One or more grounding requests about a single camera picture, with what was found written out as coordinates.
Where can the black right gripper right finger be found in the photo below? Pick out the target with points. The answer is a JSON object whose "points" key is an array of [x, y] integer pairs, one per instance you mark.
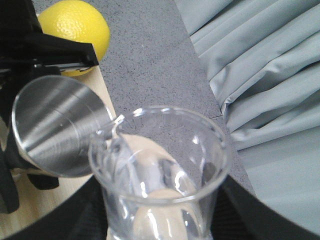
{"points": [[238, 215]]}

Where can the clear glass measuring beaker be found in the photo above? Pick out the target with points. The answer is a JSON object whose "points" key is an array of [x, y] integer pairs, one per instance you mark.
{"points": [[160, 169]]}

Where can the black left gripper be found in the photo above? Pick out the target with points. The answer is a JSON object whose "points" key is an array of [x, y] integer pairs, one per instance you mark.
{"points": [[27, 53]]}

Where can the light wooden cutting board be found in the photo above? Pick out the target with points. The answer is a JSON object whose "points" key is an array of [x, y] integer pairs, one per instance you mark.
{"points": [[34, 203]]}

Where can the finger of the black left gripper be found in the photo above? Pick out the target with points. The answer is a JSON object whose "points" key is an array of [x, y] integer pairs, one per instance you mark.
{"points": [[9, 197], [43, 182]]}

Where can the yellow lemon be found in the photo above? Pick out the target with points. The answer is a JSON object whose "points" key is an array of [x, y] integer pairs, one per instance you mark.
{"points": [[78, 21]]}

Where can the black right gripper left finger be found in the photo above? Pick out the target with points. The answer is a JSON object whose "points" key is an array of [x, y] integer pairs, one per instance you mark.
{"points": [[81, 217]]}

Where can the steel double jigger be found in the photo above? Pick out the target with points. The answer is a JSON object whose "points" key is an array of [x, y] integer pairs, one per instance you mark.
{"points": [[51, 123]]}

